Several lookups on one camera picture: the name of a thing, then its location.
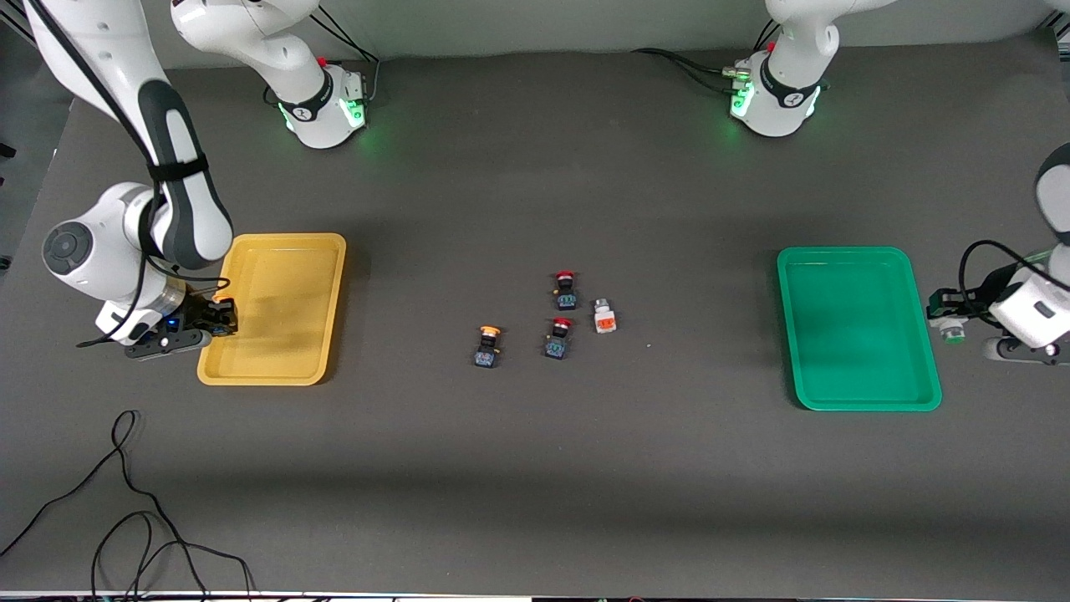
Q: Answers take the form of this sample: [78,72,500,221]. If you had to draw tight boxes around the white button with green block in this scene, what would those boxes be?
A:
[936,291,967,345]

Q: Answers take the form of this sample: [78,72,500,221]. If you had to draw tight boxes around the green plastic tray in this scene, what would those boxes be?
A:
[776,246,944,412]

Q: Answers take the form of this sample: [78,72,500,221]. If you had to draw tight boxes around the yellow plastic tray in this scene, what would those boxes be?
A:
[196,232,348,387]

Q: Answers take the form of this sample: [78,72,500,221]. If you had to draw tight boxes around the dark grey table mat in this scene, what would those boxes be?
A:
[0,33,1070,599]

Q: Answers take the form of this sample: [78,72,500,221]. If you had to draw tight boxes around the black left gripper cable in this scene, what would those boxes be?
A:
[959,240,1070,327]

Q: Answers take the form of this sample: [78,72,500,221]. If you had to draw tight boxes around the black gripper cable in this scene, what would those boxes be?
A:
[29,0,231,348]
[959,240,1070,327]

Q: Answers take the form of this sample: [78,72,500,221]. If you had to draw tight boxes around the loose thin black cable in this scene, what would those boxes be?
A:
[0,410,256,602]

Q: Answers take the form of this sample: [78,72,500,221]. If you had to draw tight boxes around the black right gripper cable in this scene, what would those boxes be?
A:
[29,0,231,348]

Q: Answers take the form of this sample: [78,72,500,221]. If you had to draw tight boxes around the black right arm base cables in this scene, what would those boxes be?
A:
[263,0,381,108]

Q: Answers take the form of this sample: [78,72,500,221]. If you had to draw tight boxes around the black arm base cables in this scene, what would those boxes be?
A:
[263,0,381,108]
[631,21,782,94]

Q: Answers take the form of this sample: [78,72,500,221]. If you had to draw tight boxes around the black left arm base cables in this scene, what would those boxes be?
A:
[631,21,782,94]

